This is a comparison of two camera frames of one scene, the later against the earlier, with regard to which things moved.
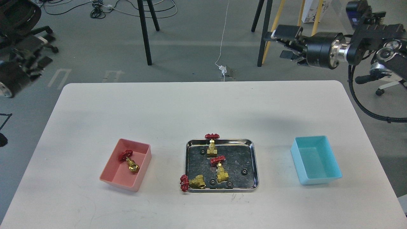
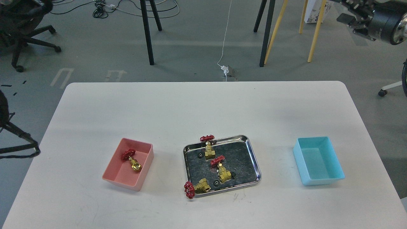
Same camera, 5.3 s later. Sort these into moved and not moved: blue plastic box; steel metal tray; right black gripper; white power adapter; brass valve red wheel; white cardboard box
Moved: steel metal tray; right black gripper
Not moved: blue plastic box; white power adapter; white cardboard box; brass valve red wheel
